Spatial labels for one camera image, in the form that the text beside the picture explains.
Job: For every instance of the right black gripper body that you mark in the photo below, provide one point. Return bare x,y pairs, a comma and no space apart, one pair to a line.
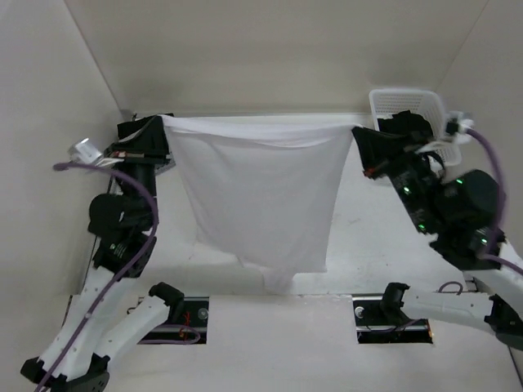
409,175

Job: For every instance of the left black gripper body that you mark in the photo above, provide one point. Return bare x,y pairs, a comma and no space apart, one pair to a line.
136,162

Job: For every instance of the white tank top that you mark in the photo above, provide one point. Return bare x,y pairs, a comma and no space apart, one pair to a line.
263,187

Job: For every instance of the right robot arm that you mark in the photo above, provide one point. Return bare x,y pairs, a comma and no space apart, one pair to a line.
464,217

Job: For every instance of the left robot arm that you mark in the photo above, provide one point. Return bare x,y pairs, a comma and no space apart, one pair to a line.
125,223

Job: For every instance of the folded black tank top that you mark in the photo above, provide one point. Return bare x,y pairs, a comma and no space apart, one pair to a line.
128,130

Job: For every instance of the black tank top in basket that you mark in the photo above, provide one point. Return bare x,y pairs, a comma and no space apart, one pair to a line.
405,126

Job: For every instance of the white plastic basket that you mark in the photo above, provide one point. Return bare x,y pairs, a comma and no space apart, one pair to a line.
386,102

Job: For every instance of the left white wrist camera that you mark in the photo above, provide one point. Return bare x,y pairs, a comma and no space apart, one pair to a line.
84,151

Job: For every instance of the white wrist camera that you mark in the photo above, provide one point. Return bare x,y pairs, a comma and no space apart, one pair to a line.
84,151
458,124

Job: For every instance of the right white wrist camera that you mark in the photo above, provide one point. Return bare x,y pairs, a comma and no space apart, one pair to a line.
458,124

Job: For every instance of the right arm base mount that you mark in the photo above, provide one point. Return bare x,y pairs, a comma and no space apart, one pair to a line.
379,319

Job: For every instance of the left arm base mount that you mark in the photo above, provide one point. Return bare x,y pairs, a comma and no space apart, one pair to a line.
190,327

